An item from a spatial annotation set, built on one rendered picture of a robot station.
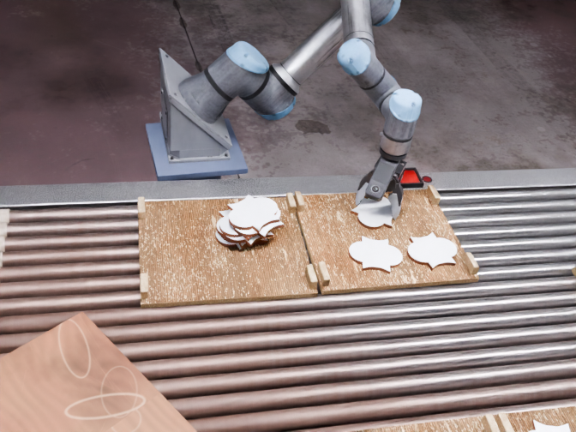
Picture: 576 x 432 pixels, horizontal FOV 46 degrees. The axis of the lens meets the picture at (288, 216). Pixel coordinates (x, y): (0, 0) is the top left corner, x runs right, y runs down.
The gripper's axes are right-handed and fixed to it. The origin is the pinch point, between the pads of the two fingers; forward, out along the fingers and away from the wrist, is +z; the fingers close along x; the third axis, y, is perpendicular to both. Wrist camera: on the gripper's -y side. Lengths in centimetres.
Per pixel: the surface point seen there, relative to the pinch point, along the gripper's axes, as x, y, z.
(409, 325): -20.0, -31.2, 2.4
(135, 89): 175, 138, 94
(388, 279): -11.2, -21.5, 0.7
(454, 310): -28.4, -20.4, 3.1
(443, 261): -21.6, -9.0, -0.4
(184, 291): 29, -50, 1
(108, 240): 55, -44, 3
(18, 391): 37, -93, -10
